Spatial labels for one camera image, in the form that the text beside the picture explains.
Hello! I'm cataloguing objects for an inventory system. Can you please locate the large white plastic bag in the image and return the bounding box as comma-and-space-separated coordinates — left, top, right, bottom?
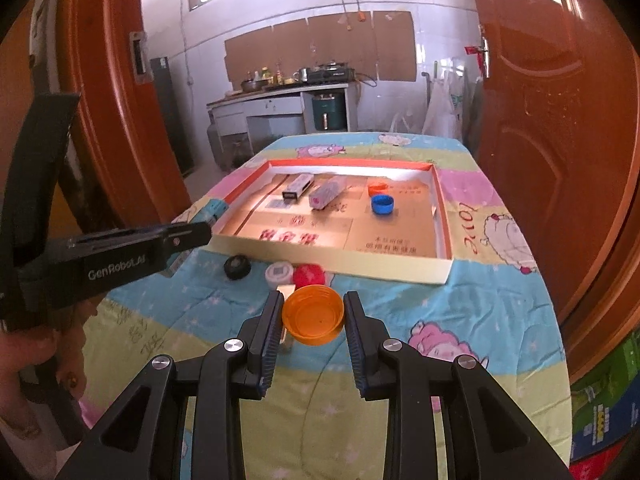
424, 72, 468, 138

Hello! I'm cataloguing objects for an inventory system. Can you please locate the red printed carton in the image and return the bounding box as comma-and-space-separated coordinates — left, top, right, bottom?
570, 452, 626, 480

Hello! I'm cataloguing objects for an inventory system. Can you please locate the small silver box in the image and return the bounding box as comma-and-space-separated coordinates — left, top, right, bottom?
281, 173, 316, 204

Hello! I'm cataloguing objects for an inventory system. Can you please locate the clear plastic packet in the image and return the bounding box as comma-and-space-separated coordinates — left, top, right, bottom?
308, 175, 351, 209

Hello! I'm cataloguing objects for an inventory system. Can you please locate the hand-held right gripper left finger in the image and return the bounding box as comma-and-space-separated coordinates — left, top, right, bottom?
55, 290, 286, 480

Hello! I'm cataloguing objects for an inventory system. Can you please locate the grey metal cabinet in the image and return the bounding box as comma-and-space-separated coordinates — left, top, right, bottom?
150, 56, 196, 173

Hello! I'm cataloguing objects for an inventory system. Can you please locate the shallow cardboard box tray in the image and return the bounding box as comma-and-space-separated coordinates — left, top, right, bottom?
210, 158, 454, 286

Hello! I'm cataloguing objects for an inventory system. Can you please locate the metal door handle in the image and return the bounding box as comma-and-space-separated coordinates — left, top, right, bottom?
477, 37, 493, 78

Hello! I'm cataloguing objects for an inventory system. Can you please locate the grey gas cylinder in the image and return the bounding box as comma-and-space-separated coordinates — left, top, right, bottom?
207, 110, 226, 171

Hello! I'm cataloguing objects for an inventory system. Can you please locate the small teal box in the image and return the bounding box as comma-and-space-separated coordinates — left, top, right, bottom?
160, 197, 231, 278

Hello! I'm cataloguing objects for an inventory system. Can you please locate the wooden door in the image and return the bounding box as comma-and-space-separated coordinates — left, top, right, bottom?
467, 0, 608, 321

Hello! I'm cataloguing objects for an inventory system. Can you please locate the black bottle cap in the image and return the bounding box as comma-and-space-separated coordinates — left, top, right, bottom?
223, 255, 252, 281

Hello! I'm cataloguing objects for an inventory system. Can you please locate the small gold rectangular box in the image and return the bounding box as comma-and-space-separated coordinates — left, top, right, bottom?
276, 284, 297, 356

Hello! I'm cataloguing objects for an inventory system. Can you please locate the black gas stove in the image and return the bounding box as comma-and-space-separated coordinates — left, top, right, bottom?
306, 62, 356, 85

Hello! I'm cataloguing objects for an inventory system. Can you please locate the red bottle cap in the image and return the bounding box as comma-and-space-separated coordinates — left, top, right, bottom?
292, 263, 327, 291

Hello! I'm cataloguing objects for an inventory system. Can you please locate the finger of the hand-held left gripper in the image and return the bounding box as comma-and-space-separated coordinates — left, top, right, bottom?
69, 222, 212, 262

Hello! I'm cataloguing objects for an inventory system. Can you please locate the green printed carton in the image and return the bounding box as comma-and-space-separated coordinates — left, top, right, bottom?
570, 330, 640, 463

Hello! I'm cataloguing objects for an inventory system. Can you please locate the cardboard sheet on wall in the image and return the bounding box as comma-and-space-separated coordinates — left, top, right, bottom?
224, 10, 417, 83

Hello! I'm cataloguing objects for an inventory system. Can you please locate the small white plastic bag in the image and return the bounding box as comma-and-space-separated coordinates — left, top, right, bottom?
390, 112, 426, 136

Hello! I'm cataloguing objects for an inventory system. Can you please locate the metal strike plate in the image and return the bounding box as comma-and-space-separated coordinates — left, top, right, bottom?
129, 31, 151, 82

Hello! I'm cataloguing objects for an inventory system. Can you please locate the person's left hand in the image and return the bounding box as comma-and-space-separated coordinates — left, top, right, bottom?
0, 331, 56, 401

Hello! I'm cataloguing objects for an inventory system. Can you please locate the green kitchen appliance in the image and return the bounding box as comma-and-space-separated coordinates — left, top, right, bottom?
312, 91, 348, 131

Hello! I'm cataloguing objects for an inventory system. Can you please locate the white bottle cap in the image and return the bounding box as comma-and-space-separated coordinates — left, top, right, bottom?
265, 261, 294, 289

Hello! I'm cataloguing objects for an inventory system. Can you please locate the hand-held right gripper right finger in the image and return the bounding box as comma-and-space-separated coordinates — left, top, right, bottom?
342, 291, 571, 480

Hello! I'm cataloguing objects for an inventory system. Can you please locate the white kitchen counter cabinet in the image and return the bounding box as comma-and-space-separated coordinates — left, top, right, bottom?
207, 82, 358, 163

